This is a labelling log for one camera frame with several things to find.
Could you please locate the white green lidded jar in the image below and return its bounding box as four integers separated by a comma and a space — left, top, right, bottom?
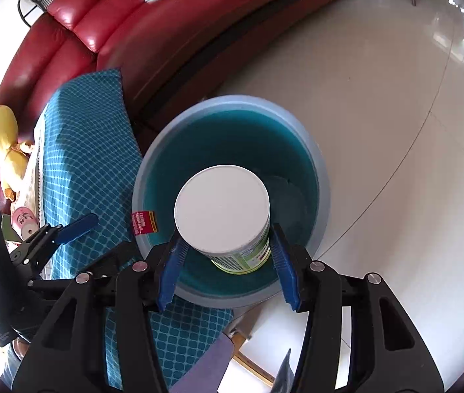
173, 165, 270, 275

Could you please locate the pink paper cup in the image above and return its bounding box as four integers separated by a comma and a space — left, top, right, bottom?
11, 207, 39, 240

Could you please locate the blue grey trash bucket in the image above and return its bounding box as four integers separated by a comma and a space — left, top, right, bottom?
132, 95, 331, 308

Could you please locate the patterned blue beige tablecloth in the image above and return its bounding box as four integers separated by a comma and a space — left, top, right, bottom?
34, 69, 233, 392

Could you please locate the yellow chick plush toy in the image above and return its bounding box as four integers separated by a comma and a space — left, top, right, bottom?
0, 105, 33, 202

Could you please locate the red leather sofa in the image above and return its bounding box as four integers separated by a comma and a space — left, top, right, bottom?
0, 0, 333, 151

